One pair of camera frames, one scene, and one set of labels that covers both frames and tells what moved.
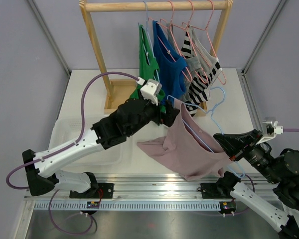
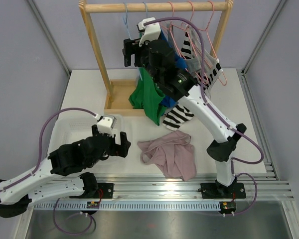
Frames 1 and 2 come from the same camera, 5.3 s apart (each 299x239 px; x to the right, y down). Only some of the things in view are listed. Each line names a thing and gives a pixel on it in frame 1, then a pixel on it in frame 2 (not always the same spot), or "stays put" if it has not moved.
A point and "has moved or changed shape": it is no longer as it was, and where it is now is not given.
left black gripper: (166, 118) to (120, 150)
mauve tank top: (187, 147) has moved or changed shape
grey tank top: (190, 64) stays put
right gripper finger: (235, 143) to (131, 47)
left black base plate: (107, 190) stays put
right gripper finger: (233, 151) to (127, 59)
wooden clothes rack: (117, 91) stays put
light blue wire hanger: (210, 112) to (125, 22)
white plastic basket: (69, 128) stays put
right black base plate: (211, 190) stays put
